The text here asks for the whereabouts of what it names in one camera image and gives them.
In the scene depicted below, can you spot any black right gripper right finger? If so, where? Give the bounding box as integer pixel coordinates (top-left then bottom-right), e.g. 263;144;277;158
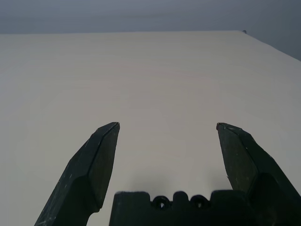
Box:
216;122;301;226

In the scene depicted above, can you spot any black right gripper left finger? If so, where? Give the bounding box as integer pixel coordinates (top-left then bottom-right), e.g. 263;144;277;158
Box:
34;121;120;226

